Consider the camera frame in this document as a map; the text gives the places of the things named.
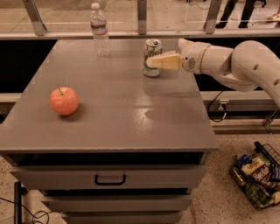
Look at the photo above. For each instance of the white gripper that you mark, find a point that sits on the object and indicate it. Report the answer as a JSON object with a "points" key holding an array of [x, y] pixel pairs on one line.
{"points": [[192, 57]]}

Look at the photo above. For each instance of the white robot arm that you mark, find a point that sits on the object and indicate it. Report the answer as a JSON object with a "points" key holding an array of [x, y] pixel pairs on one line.
{"points": [[247, 66]]}

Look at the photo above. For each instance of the clear plastic water bottle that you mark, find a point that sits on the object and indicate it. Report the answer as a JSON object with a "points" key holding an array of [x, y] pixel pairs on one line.
{"points": [[99, 29]]}

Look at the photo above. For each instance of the grey drawer cabinet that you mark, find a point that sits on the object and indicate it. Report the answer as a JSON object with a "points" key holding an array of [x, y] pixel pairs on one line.
{"points": [[154, 130]]}

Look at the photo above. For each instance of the red apple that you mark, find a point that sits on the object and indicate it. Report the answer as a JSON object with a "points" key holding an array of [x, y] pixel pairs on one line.
{"points": [[64, 101]]}

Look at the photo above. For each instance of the metal glass railing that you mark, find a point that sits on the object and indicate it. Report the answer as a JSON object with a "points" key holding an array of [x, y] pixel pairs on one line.
{"points": [[69, 19]]}

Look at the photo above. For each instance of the black pole lower left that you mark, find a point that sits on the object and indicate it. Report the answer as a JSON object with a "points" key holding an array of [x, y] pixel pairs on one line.
{"points": [[18, 203]]}

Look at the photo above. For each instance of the black wire snack basket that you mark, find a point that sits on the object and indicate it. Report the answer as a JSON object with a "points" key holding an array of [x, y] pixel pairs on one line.
{"points": [[258, 175]]}

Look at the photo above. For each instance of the black drawer handle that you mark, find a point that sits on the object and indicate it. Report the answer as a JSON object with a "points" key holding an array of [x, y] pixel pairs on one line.
{"points": [[117, 180]]}

